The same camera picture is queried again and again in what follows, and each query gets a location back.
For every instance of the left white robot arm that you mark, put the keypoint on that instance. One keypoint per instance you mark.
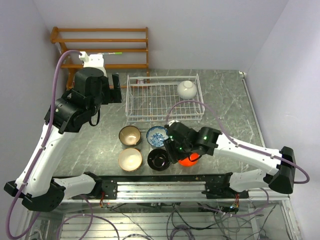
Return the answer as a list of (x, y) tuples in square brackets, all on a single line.
[(36, 186)]

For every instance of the green white pen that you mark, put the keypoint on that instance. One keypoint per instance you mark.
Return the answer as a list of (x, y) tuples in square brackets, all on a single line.
[(112, 53)]

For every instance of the glossy black bowl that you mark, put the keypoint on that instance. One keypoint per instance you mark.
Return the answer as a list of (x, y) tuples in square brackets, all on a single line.
[(158, 159)]

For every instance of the white ceramic bowl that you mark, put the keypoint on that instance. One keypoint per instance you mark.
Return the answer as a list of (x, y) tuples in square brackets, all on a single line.
[(187, 90)]

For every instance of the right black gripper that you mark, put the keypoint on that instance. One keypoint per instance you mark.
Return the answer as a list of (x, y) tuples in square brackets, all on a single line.
[(170, 145)]

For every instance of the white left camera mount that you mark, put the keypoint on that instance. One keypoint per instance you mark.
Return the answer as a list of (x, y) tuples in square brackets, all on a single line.
[(93, 61)]

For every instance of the orange red bowl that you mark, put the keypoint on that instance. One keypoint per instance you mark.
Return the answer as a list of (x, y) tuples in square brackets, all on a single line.
[(190, 160)]

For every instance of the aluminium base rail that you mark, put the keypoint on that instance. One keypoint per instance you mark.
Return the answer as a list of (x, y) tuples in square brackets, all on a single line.
[(166, 188)]

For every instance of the dark bowl beige inside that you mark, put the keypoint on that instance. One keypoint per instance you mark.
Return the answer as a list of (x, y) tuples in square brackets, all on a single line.
[(130, 136)]

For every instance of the wooden slatted shelf rack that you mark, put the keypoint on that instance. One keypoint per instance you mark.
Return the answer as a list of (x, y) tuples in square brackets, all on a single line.
[(106, 40)]

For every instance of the blue patterned white bowl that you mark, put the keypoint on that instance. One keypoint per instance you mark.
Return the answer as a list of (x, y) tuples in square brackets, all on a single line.
[(156, 136)]

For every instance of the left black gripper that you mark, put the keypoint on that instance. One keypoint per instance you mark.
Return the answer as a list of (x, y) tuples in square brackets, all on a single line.
[(115, 95)]

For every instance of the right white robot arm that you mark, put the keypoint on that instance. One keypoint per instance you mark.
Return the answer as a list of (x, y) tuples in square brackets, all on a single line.
[(275, 168)]

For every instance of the white wire dish rack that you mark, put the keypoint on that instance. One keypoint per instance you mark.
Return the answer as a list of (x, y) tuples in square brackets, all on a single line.
[(149, 98)]

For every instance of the brown bowl cream inside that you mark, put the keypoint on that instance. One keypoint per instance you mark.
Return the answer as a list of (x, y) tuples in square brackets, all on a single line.
[(130, 159)]

